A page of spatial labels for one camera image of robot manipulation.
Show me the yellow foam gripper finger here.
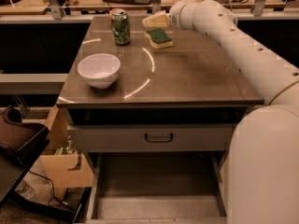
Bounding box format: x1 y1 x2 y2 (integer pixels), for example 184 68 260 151
142 10 169 28

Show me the green and yellow sponge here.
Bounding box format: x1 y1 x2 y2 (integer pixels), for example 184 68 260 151
145 28 173 49

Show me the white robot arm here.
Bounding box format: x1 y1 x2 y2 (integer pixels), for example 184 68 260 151
143 0 299 224

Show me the grey drawer cabinet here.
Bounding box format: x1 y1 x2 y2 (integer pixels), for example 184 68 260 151
55 13 264 224

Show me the grey middle drawer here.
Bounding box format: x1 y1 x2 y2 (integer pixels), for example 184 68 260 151
67 124 234 153

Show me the open bottom drawer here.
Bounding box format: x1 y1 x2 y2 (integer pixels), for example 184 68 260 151
86 152 227 224

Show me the green soda can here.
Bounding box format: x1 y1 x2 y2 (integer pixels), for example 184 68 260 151
111 8 130 46

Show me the white bowl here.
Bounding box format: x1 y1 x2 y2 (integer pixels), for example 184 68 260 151
78 53 121 89

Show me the cardboard box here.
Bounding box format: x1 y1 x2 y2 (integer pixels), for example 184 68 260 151
40 105 94 199

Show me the dark brown chair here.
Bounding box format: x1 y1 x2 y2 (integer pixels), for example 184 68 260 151
0 106 50 205

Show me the black floor cable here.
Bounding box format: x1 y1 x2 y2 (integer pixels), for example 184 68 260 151
28 169 76 213

